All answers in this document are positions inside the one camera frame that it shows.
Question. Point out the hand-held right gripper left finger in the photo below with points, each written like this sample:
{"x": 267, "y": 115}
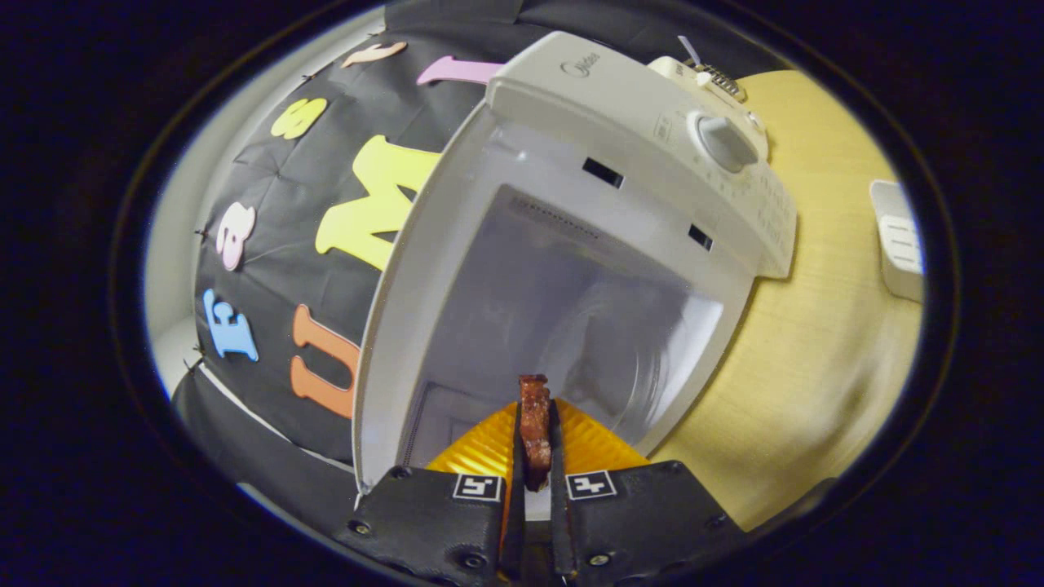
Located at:
{"x": 514, "y": 530}

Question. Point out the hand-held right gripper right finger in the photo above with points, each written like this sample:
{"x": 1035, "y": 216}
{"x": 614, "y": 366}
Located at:
{"x": 559, "y": 530}

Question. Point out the brown grilled meat piece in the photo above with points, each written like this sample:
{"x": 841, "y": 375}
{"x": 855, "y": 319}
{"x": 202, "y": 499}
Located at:
{"x": 535, "y": 424}

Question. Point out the white microwave oven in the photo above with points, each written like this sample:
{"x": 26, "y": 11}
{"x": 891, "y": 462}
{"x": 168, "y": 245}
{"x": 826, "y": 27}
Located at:
{"x": 620, "y": 114}

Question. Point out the small white rectangular tray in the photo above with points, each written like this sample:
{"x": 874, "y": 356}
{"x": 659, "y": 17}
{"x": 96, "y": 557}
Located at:
{"x": 897, "y": 244}

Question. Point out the white toaster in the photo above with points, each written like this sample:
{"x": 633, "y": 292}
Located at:
{"x": 677, "y": 72}

